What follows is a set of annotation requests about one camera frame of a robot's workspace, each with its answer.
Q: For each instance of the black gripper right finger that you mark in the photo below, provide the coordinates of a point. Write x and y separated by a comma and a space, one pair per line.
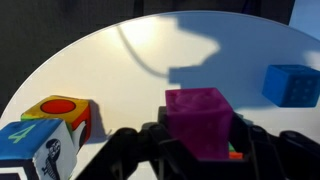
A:
283, 156

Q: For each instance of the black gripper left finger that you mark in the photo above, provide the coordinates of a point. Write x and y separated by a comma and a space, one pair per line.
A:
140, 153

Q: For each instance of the pink block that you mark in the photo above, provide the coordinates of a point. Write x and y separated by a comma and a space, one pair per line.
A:
198, 123

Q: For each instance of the orange block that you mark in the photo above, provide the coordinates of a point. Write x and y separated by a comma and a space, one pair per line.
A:
236, 155

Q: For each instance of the dark green block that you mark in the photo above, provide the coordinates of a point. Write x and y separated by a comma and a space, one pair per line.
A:
230, 147

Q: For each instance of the blue block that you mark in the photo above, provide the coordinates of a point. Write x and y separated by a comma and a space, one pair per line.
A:
290, 85

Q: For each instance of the yellow soft cube red circle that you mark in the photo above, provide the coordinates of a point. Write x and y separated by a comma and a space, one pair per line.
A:
58, 108

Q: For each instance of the blue soft cube number four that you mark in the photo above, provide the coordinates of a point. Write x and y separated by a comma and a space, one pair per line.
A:
30, 146

